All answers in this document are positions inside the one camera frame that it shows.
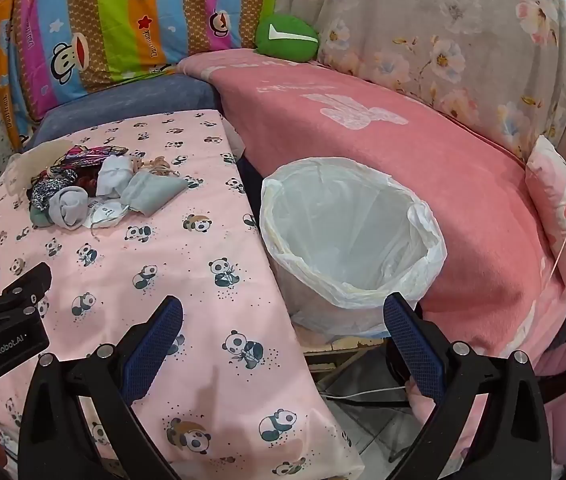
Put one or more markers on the green cloth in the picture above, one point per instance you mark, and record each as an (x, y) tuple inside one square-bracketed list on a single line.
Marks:
[(39, 216)]

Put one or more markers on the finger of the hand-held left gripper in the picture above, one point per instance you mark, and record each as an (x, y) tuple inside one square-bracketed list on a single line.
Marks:
[(18, 300)]

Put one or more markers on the white plastic bag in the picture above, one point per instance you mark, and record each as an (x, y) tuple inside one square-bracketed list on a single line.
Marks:
[(343, 220)]

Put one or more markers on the pink blanket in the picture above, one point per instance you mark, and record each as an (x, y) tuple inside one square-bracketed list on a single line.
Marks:
[(438, 200)]

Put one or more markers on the wooden frame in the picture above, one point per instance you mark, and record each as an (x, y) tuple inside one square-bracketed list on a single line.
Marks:
[(333, 347)]

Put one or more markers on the green round cushion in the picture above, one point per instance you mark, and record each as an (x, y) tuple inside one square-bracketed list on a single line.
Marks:
[(273, 47)]

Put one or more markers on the translucent plastic bag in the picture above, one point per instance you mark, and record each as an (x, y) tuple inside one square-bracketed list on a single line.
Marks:
[(38, 157)]

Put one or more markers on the white sock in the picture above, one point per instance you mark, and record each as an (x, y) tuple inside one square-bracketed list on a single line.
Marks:
[(113, 175)]

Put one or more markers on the colourful patterned cloth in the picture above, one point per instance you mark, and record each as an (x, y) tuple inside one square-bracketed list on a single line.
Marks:
[(88, 156)]

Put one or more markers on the striped monkey print pillow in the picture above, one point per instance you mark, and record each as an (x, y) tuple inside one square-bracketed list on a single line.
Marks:
[(113, 20)]

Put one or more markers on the grey floral quilt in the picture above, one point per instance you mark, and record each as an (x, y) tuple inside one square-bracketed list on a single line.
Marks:
[(438, 20)]

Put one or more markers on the black white patterned cloth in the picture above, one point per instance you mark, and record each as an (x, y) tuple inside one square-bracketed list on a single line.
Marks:
[(48, 187)]

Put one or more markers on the pink panda print cloth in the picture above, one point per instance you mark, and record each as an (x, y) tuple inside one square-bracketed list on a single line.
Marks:
[(163, 240)]

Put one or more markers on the grey rolled sock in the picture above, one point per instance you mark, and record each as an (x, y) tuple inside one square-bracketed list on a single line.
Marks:
[(68, 207)]

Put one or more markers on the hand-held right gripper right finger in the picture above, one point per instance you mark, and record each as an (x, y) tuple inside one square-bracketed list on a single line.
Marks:
[(413, 345)]

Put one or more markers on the blue cushion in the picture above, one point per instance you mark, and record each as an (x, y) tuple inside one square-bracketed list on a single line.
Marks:
[(128, 100)]

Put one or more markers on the grey cloth pouch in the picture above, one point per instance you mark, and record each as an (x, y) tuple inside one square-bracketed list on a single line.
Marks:
[(153, 192)]

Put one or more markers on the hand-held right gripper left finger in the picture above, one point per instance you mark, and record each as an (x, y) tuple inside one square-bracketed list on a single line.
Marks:
[(155, 345)]

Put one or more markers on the dark red cloth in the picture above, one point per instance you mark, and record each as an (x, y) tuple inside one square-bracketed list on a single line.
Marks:
[(87, 180)]

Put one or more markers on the white face mask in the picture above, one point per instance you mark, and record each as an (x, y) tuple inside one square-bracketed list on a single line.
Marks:
[(105, 212)]

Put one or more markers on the pink pillow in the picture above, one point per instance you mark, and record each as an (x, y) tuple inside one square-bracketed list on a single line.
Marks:
[(558, 200)]

